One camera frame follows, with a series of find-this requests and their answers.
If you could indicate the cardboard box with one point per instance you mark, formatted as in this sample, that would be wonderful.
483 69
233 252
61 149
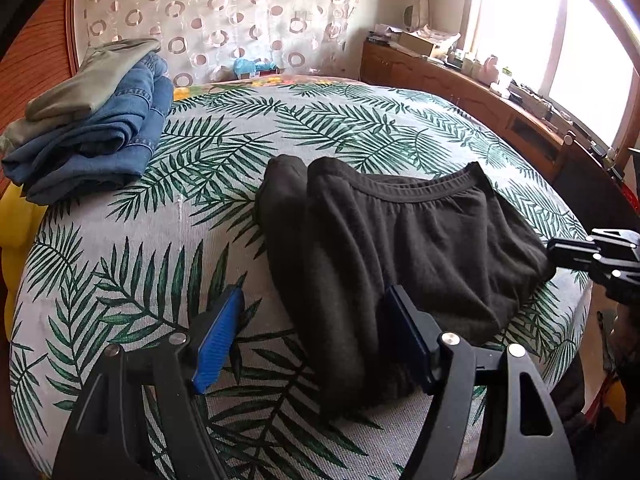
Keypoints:
422 44

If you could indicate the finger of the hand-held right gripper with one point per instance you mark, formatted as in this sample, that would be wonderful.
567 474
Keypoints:
570 251
617 275

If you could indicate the grey-green folded pants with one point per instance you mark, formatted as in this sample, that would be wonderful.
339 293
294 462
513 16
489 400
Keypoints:
85 85

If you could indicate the floral blanket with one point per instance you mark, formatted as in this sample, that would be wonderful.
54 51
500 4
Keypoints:
280 81

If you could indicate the yellow cloth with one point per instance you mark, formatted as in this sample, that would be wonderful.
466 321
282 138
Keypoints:
17 240

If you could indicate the pink container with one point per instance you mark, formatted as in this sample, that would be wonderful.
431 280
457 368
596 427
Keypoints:
491 70

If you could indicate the blue plastic bag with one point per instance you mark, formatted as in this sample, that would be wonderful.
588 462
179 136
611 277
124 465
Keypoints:
250 67

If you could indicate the black t-shirt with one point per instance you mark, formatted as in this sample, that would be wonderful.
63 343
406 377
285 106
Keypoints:
400 240

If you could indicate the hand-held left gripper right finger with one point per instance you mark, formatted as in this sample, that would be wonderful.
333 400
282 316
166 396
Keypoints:
410 332

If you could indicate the white bottle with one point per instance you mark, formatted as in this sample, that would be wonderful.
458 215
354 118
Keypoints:
505 81

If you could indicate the leaf print bed sheet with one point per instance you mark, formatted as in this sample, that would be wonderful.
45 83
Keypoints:
350 120

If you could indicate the window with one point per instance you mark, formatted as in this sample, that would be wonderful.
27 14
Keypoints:
520 20

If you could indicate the wooden headboard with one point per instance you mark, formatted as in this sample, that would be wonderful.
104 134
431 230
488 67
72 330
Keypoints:
40 55

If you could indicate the circle pattern curtain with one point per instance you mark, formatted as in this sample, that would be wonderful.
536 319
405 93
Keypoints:
225 10

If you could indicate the blue denim jeans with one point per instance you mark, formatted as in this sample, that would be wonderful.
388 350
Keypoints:
100 145

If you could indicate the stack of papers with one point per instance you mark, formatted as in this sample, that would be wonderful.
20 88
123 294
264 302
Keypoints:
440 32

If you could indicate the wooden cabinet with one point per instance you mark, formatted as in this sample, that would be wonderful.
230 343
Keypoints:
450 90

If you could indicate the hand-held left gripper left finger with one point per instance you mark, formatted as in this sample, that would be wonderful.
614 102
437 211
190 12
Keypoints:
220 335

